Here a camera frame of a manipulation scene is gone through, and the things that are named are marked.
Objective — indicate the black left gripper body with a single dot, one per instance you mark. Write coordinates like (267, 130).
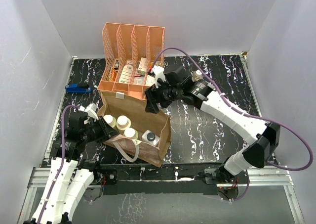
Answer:
(90, 133)

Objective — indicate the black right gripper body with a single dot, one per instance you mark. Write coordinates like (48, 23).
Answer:
(168, 93)

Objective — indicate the clear bottle amber liquid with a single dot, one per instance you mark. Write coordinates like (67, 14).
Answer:
(197, 75)

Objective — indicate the brown canvas tote bag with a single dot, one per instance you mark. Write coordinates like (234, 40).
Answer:
(117, 104)

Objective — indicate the white bottle dark grey cap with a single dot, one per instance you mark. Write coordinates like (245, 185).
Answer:
(150, 138)

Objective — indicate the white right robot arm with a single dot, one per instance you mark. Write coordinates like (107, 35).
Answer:
(261, 137)

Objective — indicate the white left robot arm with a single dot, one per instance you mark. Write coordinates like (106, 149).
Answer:
(69, 176)

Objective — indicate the green bottle beige cap left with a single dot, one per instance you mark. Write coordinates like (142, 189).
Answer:
(110, 120)

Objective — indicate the green bottle beige cap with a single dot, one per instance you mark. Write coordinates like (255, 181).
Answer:
(131, 133)
(110, 120)
(123, 123)

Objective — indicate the white box with icons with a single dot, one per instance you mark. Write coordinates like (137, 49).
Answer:
(150, 80)

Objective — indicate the green bottle beige cap middle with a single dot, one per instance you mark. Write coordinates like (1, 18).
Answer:
(123, 123)

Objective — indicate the green bottle beige cap right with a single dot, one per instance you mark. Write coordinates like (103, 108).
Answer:
(131, 133)

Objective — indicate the white red small box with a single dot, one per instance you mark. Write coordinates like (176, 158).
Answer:
(142, 67)

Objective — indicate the white medicine box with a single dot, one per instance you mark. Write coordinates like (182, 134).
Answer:
(126, 74)

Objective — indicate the blue stapler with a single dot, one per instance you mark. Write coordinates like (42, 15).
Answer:
(78, 88)

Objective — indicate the orange items in organizer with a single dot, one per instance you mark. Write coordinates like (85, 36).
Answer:
(113, 71)

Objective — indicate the pink plastic file organizer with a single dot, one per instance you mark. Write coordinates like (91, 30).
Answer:
(129, 43)

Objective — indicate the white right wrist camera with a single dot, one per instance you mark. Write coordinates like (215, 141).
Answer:
(158, 73)

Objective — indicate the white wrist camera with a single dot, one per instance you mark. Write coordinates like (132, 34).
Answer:
(90, 110)
(158, 73)

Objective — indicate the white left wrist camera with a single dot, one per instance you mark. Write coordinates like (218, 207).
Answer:
(90, 110)

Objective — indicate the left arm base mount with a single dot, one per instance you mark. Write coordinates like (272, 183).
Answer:
(105, 177)

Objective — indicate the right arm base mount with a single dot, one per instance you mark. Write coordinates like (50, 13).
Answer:
(222, 176)

